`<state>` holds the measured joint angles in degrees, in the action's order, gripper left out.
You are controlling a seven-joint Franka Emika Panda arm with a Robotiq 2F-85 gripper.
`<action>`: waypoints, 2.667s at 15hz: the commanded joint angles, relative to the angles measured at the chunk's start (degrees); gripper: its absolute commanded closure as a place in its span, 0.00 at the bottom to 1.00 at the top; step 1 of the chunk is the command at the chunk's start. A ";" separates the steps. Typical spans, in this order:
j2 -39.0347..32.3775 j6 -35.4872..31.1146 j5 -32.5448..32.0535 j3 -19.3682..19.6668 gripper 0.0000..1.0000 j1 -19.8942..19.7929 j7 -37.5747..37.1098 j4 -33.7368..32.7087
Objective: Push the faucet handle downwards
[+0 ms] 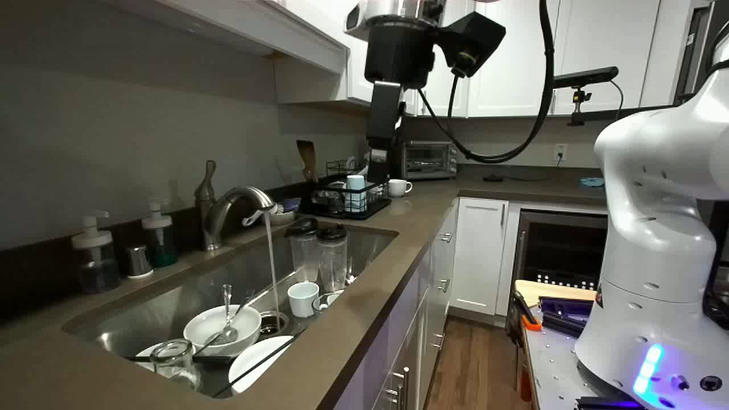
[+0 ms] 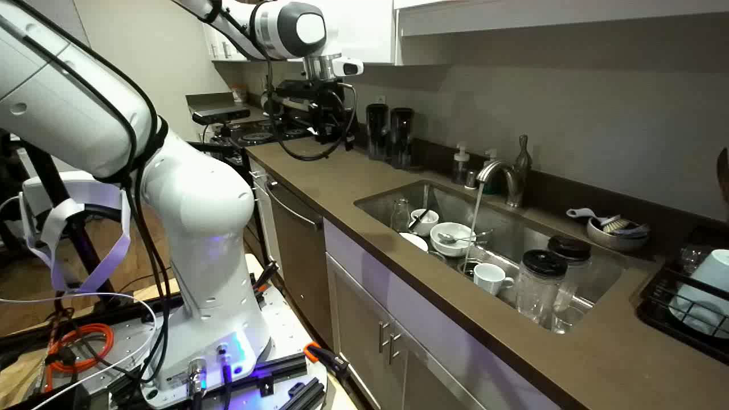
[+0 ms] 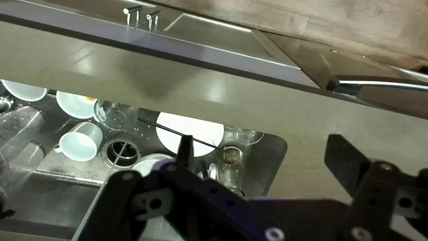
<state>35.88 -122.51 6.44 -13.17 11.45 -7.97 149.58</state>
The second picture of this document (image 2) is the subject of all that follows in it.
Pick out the white bowl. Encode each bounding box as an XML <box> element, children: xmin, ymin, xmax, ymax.
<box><xmin>429</xmin><ymin>221</ymin><xmax>477</xmax><ymax>261</ymax></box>

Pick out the clear jar black lid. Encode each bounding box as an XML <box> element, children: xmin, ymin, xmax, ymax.
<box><xmin>546</xmin><ymin>236</ymin><xmax>595</xmax><ymax>306</ymax></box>
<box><xmin>516</xmin><ymin>248</ymin><xmax>570</xmax><ymax>331</ymax></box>

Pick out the stainless steel sink basin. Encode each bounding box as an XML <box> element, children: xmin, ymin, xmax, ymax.
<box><xmin>350</xmin><ymin>179</ymin><xmax>647</xmax><ymax>337</ymax></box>

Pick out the black wire dish rack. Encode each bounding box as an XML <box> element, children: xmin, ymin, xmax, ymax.
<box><xmin>636</xmin><ymin>242</ymin><xmax>729</xmax><ymax>365</ymax></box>

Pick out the orange cable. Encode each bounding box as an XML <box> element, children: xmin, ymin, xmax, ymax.
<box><xmin>40</xmin><ymin>322</ymin><xmax>118</xmax><ymax>395</ymax></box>

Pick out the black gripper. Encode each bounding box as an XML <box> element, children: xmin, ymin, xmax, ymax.
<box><xmin>311</xmin><ymin>76</ymin><xmax>356</xmax><ymax>147</ymax></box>

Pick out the stainless steel dishwasher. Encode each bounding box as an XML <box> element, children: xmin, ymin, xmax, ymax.
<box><xmin>260</xmin><ymin>179</ymin><xmax>336</xmax><ymax>345</ymax></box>

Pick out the black metal rail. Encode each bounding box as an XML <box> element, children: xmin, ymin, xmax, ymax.
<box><xmin>247</xmin><ymin>351</ymin><xmax>327</xmax><ymax>410</ymax></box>

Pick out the white frame with straps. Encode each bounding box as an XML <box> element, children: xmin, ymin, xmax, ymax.
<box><xmin>18</xmin><ymin>169</ymin><xmax>137</xmax><ymax>299</ymax></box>

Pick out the white mug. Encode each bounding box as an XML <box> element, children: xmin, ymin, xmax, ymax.
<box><xmin>471</xmin><ymin>261</ymin><xmax>514</xmax><ymax>299</ymax></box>

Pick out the small round cup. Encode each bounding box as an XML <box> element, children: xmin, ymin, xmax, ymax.
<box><xmin>408</xmin><ymin>207</ymin><xmax>441</xmax><ymax>238</ymax></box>

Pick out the brushed steel faucet spout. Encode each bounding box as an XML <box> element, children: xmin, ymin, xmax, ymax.
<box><xmin>474</xmin><ymin>159</ymin><xmax>521</xmax><ymax>212</ymax></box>

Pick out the clear soap dispenser white pump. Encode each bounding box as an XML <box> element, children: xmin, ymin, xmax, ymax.
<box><xmin>450</xmin><ymin>144</ymin><xmax>474</xmax><ymax>188</ymax></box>

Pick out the black stand pole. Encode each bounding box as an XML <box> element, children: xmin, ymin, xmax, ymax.
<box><xmin>25</xmin><ymin>144</ymin><xmax>103</xmax><ymax>288</ymax></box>

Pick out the white plate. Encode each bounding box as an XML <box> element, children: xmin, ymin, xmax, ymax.
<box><xmin>398</xmin><ymin>231</ymin><xmax>431</xmax><ymax>256</ymax></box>

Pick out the dark grey box device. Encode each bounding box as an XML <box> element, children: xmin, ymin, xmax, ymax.
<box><xmin>184</xmin><ymin>92</ymin><xmax>253</xmax><ymax>127</ymax></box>

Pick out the grey lower cabinet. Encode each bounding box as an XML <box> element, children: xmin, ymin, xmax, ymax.
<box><xmin>324</xmin><ymin>218</ymin><xmax>562</xmax><ymax>410</ymax></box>

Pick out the steel cabinet handle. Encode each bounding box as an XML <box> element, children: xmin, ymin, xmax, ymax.
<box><xmin>376</xmin><ymin>318</ymin><xmax>391</xmax><ymax>356</ymax></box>
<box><xmin>388</xmin><ymin>329</ymin><xmax>406</xmax><ymax>368</ymax></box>

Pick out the dark tall tumbler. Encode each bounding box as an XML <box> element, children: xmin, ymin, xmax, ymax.
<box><xmin>388</xmin><ymin>106</ymin><xmax>417</xmax><ymax>169</ymax></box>
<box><xmin>364</xmin><ymin>102</ymin><xmax>391</xmax><ymax>159</ymax></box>

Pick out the dark long utensil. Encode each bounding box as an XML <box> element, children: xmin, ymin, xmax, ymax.
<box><xmin>408</xmin><ymin>184</ymin><xmax>435</xmax><ymax>232</ymax></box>

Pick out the white perforated robot table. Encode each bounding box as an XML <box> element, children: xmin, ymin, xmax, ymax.
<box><xmin>241</xmin><ymin>254</ymin><xmax>336</xmax><ymax>382</ymax></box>

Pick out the white upper cabinet over sink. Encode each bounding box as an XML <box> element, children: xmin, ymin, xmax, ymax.
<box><xmin>393</xmin><ymin>0</ymin><xmax>729</xmax><ymax>42</ymax></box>

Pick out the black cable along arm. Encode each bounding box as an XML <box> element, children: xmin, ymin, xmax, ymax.
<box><xmin>14</xmin><ymin>0</ymin><xmax>359</xmax><ymax>386</ymax></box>

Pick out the beige sponge holder bowl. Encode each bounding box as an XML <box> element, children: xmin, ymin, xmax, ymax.
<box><xmin>583</xmin><ymin>214</ymin><xmax>651</xmax><ymax>254</ymax></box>

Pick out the orange black clamp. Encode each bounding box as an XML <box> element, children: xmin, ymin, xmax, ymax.
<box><xmin>303</xmin><ymin>340</ymin><xmax>350</xmax><ymax>379</ymax></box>
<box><xmin>253</xmin><ymin>261</ymin><xmax>280</xmax><ymax>296</ymax></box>

